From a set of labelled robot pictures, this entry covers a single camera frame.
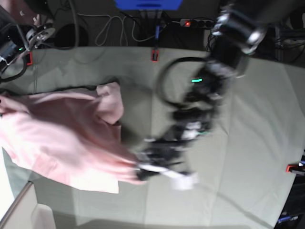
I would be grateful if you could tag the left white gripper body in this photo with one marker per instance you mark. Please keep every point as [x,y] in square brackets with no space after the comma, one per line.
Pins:
[168,158]

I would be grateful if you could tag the pink t-shirt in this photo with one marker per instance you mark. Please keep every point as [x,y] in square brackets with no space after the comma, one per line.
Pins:
[72,137]

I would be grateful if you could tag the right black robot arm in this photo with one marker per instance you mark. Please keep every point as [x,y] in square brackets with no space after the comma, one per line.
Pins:
[21,32]

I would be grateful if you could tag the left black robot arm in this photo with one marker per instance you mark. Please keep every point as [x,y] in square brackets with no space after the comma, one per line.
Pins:
[239,29]

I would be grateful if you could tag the middle red black clamp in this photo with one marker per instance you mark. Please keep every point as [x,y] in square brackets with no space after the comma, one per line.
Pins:
[155,50]

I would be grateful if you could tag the red black clamp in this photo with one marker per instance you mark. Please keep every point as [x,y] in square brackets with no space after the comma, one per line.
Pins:
[155,50]
[28,58]
[298,169]

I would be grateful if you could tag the right red black clamp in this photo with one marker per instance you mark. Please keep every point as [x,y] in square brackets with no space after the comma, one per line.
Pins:
[298,169]

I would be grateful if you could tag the black power strip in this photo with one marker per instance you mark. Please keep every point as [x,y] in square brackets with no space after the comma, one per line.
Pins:
[197,23]

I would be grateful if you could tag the blue box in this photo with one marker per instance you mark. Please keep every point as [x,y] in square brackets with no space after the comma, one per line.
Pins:
[148,4]

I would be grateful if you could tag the left red black clamp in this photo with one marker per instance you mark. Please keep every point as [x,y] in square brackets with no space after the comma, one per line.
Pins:
[28,58]

